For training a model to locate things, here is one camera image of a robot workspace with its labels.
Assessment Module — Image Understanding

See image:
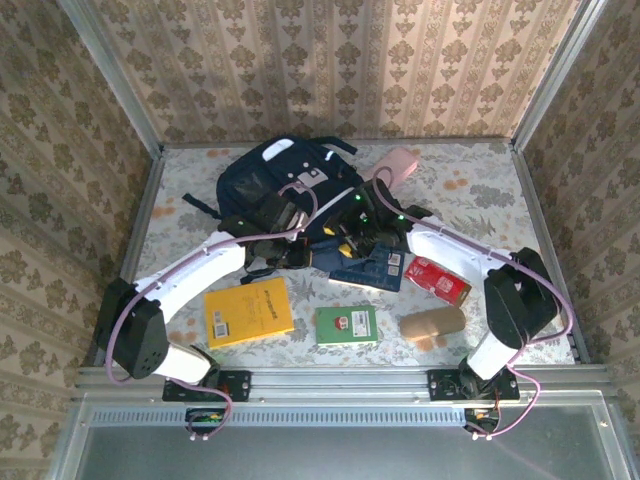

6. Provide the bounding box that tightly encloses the navy blue booklet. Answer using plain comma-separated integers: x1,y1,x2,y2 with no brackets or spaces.
328,242,405,294

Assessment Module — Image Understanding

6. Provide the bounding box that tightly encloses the pink pencil case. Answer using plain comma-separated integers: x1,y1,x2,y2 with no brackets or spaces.
360,146,421,191

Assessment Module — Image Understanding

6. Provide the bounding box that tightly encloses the navy blue backpack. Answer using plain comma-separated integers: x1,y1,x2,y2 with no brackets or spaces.
182,135,435,287

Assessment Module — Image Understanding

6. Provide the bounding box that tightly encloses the green notebook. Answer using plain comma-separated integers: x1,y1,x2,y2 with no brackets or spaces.
314,304,379,347

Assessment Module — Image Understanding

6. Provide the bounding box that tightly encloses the red snack packet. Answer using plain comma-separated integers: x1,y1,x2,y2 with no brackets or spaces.
403,255,473,307

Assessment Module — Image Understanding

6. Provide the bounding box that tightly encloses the yellow notebook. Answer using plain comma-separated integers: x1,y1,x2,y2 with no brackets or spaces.
205,277,296,350

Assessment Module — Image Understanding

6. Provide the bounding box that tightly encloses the small electronics board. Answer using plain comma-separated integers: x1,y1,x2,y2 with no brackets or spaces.
185,407,227,435
463,407,502,434

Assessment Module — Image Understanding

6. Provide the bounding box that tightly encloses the grey metal sheet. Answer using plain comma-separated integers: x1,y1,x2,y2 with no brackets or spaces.
47,392,639,480

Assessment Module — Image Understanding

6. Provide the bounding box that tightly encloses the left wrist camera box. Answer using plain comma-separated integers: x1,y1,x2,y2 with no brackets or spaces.
283,207,310,230

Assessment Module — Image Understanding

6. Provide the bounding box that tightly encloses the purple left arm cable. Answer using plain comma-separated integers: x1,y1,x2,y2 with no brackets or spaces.
107,182,321,444

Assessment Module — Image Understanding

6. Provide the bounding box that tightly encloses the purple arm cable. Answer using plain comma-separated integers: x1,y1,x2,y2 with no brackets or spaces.
371,167,574,442
107,182,321,444

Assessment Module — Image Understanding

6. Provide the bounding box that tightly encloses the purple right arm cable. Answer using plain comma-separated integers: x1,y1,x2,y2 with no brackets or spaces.
371,167,574,442

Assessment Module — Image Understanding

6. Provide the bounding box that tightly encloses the aluminium wall-side rail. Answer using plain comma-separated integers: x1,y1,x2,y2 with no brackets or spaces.
159,137,519,147

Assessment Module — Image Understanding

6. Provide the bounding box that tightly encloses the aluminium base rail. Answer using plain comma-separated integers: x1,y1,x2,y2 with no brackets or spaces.
74,364,615,404

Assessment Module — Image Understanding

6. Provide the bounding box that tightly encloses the aluminium side rail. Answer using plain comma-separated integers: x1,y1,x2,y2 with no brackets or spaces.
92,147,166,369
509,142,594,364

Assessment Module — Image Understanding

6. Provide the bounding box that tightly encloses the slotted grey cable duct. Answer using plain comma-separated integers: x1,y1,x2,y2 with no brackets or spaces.
89,407,471,428

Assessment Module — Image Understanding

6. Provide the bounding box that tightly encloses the aluminium corner post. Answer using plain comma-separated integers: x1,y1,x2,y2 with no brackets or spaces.
57,0,165,154
509,0,615,151

